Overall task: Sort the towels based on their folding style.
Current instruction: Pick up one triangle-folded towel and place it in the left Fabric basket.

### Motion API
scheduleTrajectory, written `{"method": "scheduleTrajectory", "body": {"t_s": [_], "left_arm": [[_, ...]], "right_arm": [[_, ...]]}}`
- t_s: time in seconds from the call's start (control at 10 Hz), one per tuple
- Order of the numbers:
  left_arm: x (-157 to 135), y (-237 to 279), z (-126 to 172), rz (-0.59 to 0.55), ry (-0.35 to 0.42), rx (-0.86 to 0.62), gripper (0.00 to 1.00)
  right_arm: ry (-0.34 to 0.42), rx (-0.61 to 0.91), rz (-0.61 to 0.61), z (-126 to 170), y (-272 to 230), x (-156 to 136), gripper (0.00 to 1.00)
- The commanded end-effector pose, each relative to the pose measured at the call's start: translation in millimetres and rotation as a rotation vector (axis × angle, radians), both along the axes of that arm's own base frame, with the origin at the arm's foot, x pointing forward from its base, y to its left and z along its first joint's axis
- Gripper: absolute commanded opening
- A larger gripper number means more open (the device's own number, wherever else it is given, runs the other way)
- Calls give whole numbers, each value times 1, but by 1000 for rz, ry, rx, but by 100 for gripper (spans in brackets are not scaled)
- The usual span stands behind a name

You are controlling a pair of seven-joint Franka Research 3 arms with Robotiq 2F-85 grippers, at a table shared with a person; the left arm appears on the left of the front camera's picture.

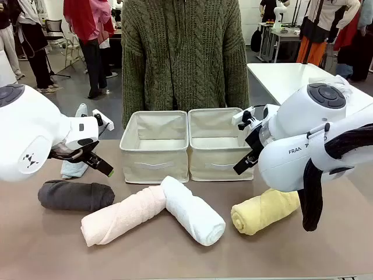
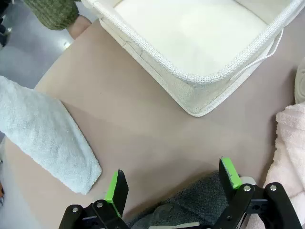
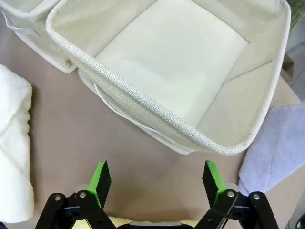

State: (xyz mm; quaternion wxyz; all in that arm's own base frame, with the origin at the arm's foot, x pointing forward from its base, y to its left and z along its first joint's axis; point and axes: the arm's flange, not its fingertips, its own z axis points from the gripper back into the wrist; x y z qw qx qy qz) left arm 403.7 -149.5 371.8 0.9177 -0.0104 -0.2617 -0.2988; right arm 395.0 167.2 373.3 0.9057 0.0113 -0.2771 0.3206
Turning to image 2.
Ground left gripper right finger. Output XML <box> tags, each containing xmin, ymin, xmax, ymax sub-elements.
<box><xmin>218</xmin><ymin>157</ymin><xmax>303</xmax><ymax>229</ymax></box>

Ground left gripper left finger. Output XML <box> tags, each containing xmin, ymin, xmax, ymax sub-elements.
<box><xmin>58</xmin><ymin>169</ymin><xmax>131</xmax><ymax>229</ymax></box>

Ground dark grey towel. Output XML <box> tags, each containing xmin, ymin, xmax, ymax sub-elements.
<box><xmin>126</xmin><ymin>170</ymin><xmax>239</xmax><ymax>229</ymax></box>

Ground pale pink towel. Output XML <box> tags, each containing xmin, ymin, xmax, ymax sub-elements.
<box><xmin>247</xmin><ymin>101</ymin><xmax>305</xmax><ymax>229</ymax></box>

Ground sage green towel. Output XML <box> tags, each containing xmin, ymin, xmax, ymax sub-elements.
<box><xmin>0</xmin><ymin>75</ymin><xmax>102</xmax><ymax>195</ymax></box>

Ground pale yellow towel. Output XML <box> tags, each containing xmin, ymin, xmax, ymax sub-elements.
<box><xmin>295</xmin><ymin>57</ymin><xmax>305</xmax><ymax>104</ymax></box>

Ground person's right hand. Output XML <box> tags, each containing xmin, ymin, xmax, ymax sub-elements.
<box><xmin>67</xmin><ymin>14</ymin><xmax>93</xmax><ymax>41</ymax></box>

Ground cream fabric storage bin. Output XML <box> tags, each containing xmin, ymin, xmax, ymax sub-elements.
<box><xmin>81</xmin><ymin>0</ymin><xmax>295</xmax><ymax>117</ymax></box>

